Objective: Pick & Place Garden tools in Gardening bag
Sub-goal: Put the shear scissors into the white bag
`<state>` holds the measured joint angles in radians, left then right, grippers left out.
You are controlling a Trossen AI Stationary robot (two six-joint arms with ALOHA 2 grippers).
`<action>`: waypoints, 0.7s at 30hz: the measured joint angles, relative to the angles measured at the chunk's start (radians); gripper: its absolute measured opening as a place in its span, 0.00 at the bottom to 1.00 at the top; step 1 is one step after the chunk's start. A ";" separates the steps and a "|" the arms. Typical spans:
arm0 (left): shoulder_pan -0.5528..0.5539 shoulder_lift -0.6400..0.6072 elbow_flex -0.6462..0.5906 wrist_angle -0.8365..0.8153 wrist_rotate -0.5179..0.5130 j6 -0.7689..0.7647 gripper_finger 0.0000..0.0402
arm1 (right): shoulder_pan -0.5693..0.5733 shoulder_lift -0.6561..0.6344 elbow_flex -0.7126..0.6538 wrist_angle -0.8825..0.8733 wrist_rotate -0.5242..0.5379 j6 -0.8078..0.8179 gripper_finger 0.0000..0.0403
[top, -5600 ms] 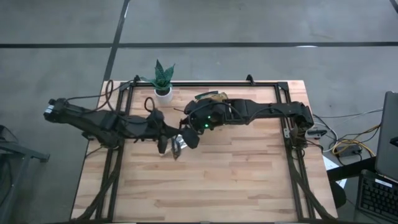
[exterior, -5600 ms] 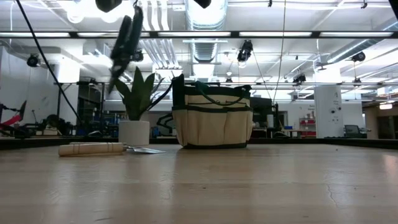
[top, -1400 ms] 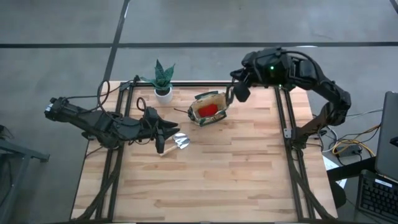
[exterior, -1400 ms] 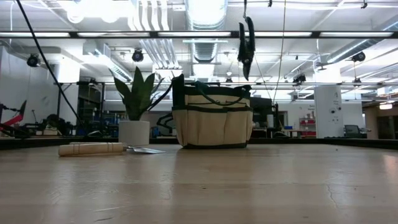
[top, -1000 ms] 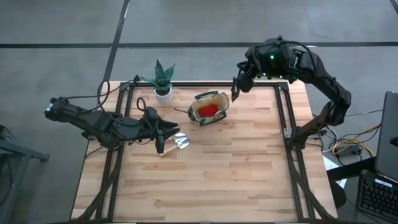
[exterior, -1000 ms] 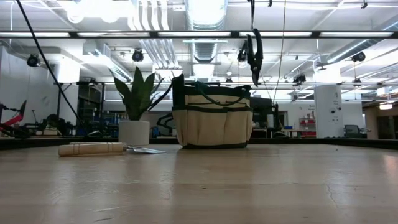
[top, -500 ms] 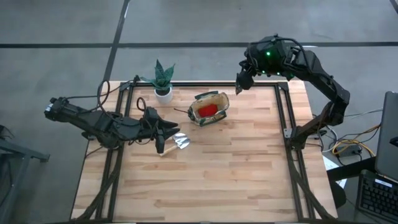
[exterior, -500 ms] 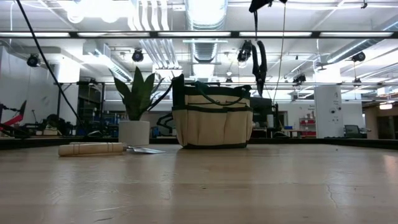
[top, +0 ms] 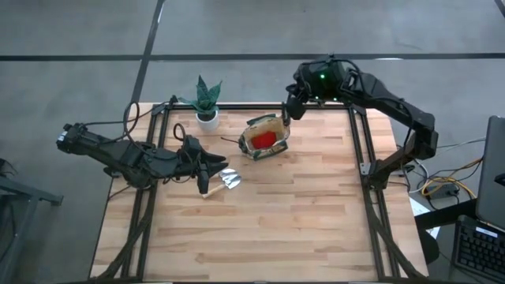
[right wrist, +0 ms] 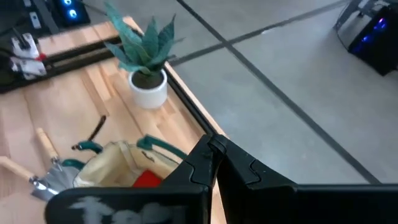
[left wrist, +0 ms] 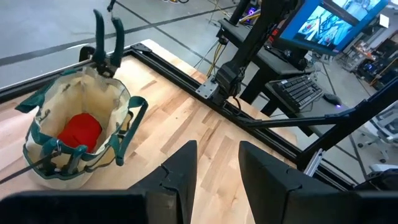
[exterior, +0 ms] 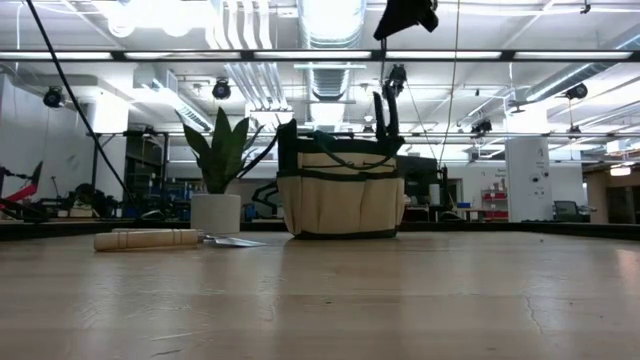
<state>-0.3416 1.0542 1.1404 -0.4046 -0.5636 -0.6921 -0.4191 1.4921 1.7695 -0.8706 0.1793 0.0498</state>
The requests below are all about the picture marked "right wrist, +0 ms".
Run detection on black computer with purple lights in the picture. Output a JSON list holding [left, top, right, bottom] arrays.
[[347, 6, 398, 77]]

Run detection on green-handled pruning shears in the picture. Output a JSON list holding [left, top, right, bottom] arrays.
[[61, 114, 107, 171]]

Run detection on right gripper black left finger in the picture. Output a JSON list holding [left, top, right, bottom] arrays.
[[46, 134, 223, 224]]

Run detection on red soft item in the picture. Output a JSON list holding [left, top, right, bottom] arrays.
[[132, 169, 164, 189]]

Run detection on narrow trowel with wooden handle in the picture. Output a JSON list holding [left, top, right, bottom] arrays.
[[0, 155, 60, 202]]

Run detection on beige gardening bag green trim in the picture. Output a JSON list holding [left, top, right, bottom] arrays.
[[73, 134, 189, 189]]

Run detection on artificial plant in white pot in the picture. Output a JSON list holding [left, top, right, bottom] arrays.
[[103, 1, 184, 110]]

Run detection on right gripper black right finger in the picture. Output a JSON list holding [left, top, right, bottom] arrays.
[[216, 134, 398, 224]]

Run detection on black aluminium table frame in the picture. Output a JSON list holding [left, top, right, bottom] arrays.
[[0, 35, 218, 138]]

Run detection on wide trowel with wooden handle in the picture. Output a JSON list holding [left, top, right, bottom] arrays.
[[35, 126, 81, 191]]

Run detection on grey metal frame legs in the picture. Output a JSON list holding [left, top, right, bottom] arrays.
[[334, 0, 398, 32]]

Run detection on black computer with blue lights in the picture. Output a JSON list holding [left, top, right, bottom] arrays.
[[51, 0, 91, 28]]

